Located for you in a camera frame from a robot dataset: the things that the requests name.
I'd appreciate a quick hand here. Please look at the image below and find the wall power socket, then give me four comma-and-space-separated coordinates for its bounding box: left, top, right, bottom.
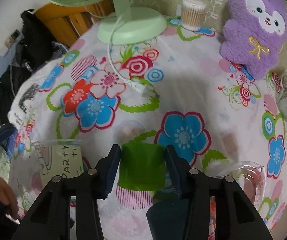
4, 29, 21, 48

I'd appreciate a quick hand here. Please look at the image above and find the white foil pouch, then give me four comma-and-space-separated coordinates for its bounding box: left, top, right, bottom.
215, 161, 266, 208

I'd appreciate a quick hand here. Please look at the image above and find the cotton swab container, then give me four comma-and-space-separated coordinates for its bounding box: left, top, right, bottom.
180, 0, 207, 31

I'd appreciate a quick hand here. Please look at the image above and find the clear printed party cup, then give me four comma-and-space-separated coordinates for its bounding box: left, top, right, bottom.
33, 139, 84, 186

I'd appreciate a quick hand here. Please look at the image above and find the person's left hand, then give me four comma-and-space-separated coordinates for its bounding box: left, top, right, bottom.
0, 177, 19, 220

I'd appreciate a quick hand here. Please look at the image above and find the teal cup orange rim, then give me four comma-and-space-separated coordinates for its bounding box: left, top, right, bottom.
146, 199, 188, 240

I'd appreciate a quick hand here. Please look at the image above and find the green desk fan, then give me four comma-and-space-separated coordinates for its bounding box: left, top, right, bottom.
35, 0, 167, 46

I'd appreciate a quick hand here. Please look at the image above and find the white fan power cable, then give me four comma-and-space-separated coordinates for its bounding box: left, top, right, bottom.
108, 15, 157, 99

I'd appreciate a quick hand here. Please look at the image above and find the orange wooden chair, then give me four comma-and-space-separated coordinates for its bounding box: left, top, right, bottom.
34, 0, 115, 47

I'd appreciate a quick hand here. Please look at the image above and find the green plastic cup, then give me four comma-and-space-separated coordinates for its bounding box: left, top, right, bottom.
118, 143, 167, 191

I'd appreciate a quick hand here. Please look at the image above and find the black white patterned cloth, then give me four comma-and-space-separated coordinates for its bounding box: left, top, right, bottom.
8, 60, 64, 129

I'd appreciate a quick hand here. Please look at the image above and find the floral tablecloth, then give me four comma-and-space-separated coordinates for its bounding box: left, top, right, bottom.
9, 18, 287, 230

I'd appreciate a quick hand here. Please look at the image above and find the black clothes pile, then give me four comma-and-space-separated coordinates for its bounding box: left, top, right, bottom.
0, 9, 68, 125

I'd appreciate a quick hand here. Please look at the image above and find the purple plush toy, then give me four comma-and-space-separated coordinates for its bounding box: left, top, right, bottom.
220, 0, 287, 80

